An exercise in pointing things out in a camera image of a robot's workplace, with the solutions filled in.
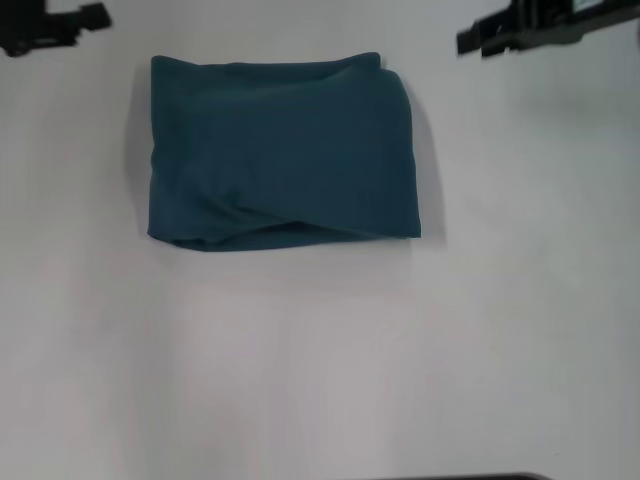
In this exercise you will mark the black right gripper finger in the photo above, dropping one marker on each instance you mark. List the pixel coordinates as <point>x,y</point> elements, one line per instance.
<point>500,46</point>
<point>480,35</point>

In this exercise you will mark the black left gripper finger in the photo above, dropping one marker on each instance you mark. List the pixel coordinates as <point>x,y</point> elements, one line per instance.
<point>87,16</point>

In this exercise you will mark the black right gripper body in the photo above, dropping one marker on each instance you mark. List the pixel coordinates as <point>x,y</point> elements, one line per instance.
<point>575,20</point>

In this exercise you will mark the teal t-shirt with pink print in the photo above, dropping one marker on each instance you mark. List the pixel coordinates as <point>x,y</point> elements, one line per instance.
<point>285,150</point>

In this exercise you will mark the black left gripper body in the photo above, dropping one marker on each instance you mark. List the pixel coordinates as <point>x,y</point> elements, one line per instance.
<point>25,27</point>

